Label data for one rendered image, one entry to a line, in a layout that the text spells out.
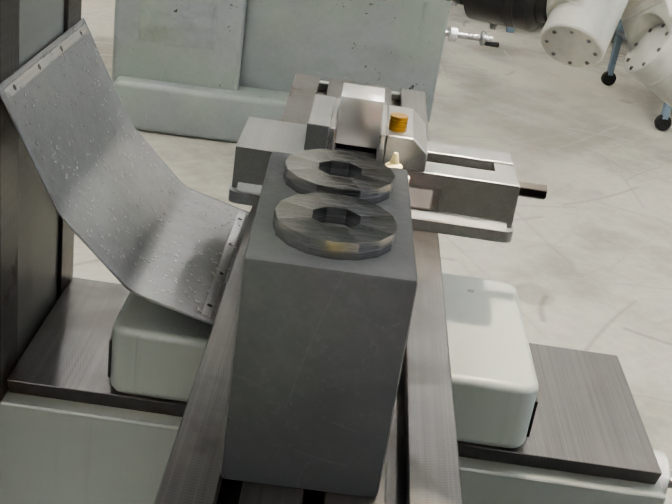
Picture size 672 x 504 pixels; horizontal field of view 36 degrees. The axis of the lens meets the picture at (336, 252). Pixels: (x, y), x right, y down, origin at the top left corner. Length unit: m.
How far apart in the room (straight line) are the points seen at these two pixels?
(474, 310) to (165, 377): 0.40
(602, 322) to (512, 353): 2.03
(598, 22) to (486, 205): 0.32
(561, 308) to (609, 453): 2.02
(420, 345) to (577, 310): 2.32
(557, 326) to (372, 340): 2.48
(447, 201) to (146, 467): 0.48
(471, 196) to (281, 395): 0.57
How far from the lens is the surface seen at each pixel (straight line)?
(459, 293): 1.39
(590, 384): 1.44
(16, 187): 1.21
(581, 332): 3.20
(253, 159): 1.26
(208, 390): 0.91
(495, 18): 1.10
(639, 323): 3.35
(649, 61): 1.10
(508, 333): 1.31
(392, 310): 0.72
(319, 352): 0.74
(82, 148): 1.25
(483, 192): 1.27
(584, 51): 1.06
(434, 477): 0.85
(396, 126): 1.25
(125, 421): 1.26
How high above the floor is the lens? 1.42
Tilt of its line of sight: 25 degrees down
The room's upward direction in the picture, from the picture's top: 8 degrees clockwise
